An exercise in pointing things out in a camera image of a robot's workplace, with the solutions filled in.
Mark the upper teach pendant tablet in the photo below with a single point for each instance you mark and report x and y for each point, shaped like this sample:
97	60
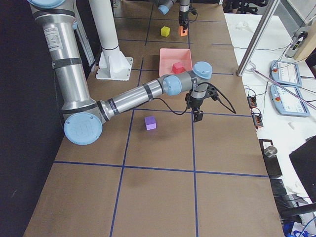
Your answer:
285	73

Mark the red foam cube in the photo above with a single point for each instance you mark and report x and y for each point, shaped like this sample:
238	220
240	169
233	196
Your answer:
178	68

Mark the teach pendant tablet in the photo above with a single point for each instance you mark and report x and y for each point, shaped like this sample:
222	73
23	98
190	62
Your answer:
287	104
285	73

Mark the pink plastic bin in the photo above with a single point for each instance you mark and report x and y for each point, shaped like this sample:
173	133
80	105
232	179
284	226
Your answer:
169	56

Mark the orange foam cube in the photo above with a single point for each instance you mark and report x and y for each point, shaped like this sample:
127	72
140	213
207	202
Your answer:
182	32

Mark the black monitor corner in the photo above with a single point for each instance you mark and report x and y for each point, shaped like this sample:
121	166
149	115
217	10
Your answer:
303	160

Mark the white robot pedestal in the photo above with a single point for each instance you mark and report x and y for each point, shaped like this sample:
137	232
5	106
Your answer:
113	65

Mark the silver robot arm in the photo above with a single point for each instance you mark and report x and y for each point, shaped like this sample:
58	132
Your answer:
84	117
164	6

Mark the lower teach pendant tablet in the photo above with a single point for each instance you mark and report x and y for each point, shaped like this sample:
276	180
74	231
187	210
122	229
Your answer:
287	104

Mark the black box on desk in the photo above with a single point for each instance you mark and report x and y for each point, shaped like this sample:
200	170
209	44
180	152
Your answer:
271	163

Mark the purple foam cube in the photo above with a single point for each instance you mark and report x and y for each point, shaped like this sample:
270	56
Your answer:
150	123

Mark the metal cup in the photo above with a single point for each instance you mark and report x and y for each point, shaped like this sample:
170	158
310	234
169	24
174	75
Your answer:
270	151

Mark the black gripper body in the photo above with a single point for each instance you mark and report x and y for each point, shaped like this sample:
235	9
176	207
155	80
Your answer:
183	14
194	104

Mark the yellow-green foam cube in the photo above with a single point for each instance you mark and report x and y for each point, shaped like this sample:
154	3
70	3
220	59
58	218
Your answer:
165	31

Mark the aluminium frame post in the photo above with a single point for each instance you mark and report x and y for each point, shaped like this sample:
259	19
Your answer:
262	25

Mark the orange black connector board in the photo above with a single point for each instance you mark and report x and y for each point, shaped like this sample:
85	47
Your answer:
252	101

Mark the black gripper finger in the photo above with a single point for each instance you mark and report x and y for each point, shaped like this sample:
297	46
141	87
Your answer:
198	115
183	26

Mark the grabber stick tool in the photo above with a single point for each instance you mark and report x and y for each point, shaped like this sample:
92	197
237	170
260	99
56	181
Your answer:
279	85

